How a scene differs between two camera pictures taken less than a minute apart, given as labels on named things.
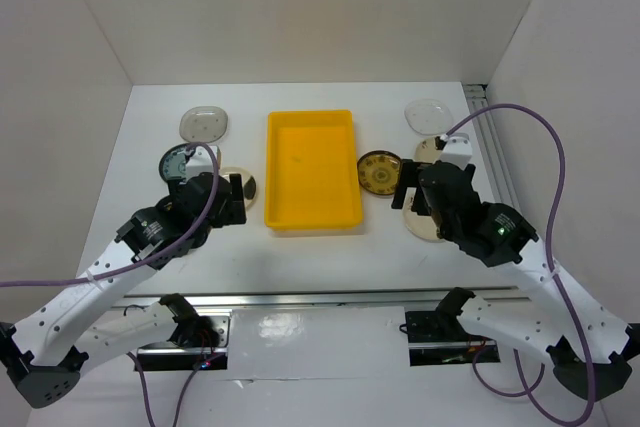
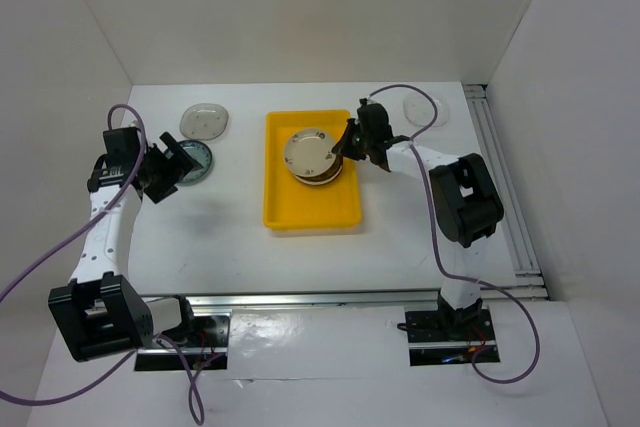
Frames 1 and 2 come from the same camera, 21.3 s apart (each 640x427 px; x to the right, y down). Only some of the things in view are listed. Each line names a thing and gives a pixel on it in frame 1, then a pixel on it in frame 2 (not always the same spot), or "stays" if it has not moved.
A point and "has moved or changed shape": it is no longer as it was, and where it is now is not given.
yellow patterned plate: x=378 y=171 -> x=324 y=178
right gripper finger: x=409 y=173 -> x=348 y=144
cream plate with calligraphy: x=425 y=150 has moved or changed shape
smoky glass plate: x=203 y=124 stays
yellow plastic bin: x=311 y=173 stays
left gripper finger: x=236 y=188 -> x=182 y=158
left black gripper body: x=220 y=220 -> x=153 y=159
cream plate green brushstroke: x=422 y=226 -> x=330 y=175
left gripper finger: x=237 y=213 -> x=160 y=184
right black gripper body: x=444 y=225 -> x=365 y=139
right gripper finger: x=399 y=197 -> x=379 y=155
